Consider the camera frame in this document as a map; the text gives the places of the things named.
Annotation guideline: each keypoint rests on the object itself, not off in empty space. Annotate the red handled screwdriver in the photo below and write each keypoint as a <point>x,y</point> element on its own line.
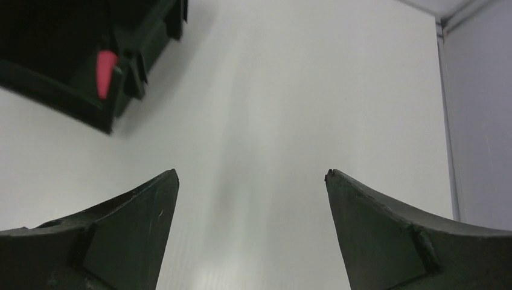
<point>105,65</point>

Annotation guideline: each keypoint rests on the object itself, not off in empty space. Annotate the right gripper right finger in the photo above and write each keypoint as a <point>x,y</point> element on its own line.
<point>388,244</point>

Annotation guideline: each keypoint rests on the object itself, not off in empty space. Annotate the black plastic bin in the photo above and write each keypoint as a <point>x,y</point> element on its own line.
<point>49,52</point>

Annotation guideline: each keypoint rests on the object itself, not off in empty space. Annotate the right corner aluminium post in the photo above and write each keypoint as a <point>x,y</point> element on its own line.
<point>449,16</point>

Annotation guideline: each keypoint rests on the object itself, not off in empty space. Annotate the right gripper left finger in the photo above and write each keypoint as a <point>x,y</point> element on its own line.
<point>117,244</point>

